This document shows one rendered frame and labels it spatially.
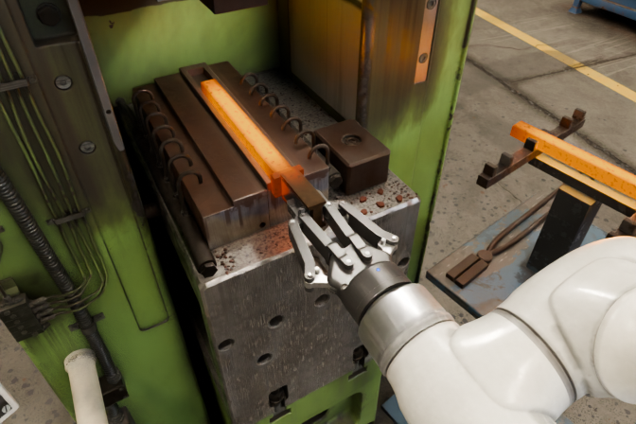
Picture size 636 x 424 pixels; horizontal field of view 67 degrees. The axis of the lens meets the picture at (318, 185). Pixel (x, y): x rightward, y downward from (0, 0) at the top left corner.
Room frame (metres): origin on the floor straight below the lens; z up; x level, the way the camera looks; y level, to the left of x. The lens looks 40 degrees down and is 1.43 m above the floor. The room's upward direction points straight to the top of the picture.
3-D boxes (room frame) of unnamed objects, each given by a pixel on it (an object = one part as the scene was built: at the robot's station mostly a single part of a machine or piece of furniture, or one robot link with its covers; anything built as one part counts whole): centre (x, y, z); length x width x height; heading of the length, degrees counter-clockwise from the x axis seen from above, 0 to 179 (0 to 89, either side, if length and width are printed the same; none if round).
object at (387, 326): (0.29, -0.09, 1.00); 0.09 x 0.06 x 0.09; 119
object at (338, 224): (0.42, -0.04, 1.00); 0.11 x 0.01 x 0.04; 24
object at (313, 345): (0.74, 0.13, 0.69); 0.56 x 0.38 x 0.45; 29
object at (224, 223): (0.71, 0.17, 0.96); 0.42 x 0.20 x 0.09; 29
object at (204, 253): (0.60, 0.24, 0.93); 0.40 x 0.03 x 0.03; 29
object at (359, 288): (0.35, -0.05, 1.00); 0.09 x 0.08 x 0.07; 29
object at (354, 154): (0.67, -0.06, 0.95); 0.12 x 0.08 x 0.06; 29
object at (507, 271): (0.65, -0.47, 0.67); 0.40 x 0.30 x 0.02; 128
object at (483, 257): (0.80, -0.50, 0.68); 0.60 x 0.04 x 0.01; 129
